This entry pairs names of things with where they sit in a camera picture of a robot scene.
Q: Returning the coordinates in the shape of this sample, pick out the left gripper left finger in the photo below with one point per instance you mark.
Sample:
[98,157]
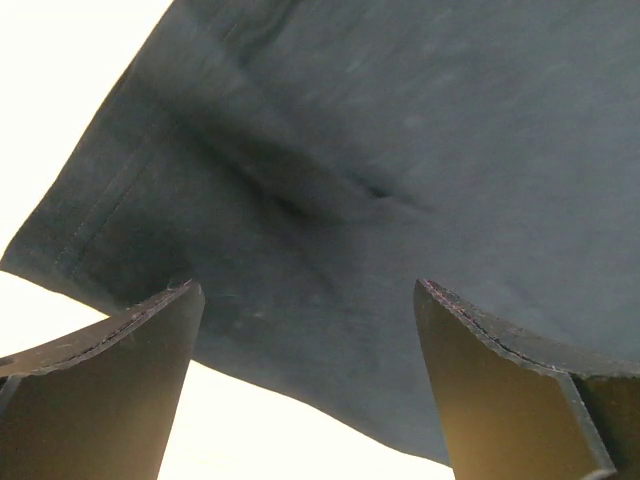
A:
[99,403]

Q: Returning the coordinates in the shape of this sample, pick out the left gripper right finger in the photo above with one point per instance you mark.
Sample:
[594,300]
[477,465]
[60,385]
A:
[515,405]

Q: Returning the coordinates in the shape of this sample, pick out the black polo shirt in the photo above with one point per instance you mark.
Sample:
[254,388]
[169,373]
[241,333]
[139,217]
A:
[307,161]

